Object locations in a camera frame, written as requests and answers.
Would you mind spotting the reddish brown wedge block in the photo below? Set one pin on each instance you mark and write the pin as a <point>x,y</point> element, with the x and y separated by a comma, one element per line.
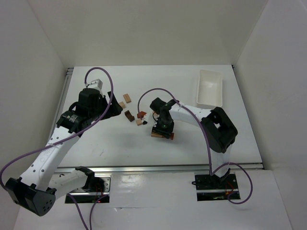
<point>141,114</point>

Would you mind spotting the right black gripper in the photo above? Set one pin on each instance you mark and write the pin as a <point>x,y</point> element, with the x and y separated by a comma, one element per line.
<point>163,128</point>

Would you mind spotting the aluminium front rail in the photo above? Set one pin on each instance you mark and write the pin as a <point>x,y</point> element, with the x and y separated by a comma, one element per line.
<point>157,168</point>

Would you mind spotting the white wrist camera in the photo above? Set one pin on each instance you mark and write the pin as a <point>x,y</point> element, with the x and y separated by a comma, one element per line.
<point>148,119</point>
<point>95,84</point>

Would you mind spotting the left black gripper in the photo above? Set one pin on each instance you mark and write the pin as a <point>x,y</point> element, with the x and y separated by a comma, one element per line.
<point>109,105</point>

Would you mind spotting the striped light wood block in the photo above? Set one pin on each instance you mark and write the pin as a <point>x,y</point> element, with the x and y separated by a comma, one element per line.
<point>156,135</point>

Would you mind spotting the light wood block far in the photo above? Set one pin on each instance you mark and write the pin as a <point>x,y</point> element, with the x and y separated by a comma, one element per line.
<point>127,98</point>

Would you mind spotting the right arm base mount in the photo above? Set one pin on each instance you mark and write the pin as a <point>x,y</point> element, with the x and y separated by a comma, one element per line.
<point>209,189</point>

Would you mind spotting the white plastic bin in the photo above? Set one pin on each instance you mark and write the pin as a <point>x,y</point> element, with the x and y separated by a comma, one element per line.
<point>210,89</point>

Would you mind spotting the aluminium left rail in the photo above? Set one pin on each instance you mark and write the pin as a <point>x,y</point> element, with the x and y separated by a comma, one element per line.
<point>62,99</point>

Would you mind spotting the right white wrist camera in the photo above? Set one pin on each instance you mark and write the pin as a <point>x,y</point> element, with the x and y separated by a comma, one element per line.
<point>148,119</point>

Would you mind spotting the aluminium rail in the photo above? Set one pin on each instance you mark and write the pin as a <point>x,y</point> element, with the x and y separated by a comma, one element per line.
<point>157,168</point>
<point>62,99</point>

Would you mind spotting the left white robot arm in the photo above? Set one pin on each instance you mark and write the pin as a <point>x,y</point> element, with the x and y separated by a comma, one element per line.
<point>36,190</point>

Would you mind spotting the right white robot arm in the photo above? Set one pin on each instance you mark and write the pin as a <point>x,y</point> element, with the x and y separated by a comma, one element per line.
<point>218,130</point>

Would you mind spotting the dark brown notched block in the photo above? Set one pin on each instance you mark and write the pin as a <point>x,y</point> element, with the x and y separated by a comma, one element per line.
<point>129,116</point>

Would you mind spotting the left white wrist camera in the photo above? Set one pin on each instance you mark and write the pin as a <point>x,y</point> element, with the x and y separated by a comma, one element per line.
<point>95,84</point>

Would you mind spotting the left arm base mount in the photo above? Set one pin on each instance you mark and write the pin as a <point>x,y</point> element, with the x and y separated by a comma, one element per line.
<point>99,190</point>

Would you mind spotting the long light wood block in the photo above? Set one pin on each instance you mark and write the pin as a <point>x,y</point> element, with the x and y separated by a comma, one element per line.
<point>139,122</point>

